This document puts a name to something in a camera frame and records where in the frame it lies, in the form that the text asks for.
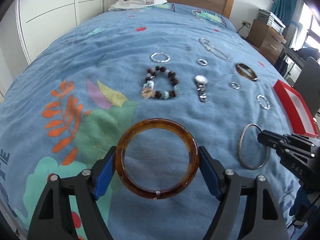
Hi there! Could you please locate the silver twisted ring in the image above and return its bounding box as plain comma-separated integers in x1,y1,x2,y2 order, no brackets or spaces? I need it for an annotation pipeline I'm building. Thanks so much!
256,94,271,111

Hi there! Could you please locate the thin silver bangle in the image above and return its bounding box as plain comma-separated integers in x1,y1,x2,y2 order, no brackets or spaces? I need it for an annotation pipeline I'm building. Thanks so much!
238,124,270,170

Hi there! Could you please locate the dark tortoiseshell bangle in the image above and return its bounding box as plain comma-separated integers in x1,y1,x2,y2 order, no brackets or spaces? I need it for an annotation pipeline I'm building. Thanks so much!
235,63,258,82

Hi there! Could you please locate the amber resin bangle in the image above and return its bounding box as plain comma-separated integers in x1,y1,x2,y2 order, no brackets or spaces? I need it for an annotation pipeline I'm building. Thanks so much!
114,118,200,201

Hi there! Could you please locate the silver wrist watch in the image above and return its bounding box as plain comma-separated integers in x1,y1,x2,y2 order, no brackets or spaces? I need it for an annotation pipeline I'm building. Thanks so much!
194,75,208,103

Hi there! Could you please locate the silver chain necklace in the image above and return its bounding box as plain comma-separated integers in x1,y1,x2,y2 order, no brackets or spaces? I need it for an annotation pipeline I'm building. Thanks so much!
198,37,231,62

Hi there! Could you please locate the dark wooden bead bracelet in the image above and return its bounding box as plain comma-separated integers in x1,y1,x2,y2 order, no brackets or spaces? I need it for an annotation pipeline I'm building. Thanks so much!
140,65,180,100

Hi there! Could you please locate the red jewelry box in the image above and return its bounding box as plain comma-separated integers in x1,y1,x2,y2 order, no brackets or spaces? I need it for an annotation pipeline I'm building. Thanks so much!
273,80,318,138

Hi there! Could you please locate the right hand blue white glove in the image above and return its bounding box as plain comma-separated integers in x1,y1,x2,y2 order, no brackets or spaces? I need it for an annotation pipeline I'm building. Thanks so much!
289,186,319,229

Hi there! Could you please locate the grey desk chair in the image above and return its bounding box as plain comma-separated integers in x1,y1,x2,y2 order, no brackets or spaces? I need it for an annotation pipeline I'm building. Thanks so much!
293,57,320,117

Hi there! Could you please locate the wooden drawer cabinet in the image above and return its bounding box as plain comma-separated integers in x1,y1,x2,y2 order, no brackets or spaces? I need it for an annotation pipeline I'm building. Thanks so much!
246,20,286,65

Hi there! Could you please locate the white printer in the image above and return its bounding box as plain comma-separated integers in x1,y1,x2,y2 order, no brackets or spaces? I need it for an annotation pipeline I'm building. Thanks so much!
257,9,286,35

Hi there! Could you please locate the blue patterned bedspread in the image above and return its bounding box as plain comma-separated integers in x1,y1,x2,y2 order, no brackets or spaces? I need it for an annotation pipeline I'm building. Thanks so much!
1,4,302,239

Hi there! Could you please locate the teal curtain right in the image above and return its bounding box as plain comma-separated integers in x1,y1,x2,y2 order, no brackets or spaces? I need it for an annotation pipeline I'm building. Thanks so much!
271,0,298,27

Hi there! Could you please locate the white clothing on bed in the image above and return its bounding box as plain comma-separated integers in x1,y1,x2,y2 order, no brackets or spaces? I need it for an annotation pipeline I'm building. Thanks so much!
108,0,168,11

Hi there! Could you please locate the white wardrobe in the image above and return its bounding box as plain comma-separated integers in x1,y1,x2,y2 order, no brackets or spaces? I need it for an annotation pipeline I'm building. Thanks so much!
16,0,103,63

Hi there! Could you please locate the black power cable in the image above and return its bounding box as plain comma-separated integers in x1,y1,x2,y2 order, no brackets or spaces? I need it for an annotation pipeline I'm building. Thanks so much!
236,24,249,40

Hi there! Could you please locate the wall power socket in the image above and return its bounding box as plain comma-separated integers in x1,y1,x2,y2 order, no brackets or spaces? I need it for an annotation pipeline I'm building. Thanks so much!
242,21,251,28

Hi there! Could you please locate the silver twisted ring bracelet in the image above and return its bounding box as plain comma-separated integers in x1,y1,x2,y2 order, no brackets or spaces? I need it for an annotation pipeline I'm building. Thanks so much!
150,51,171,64

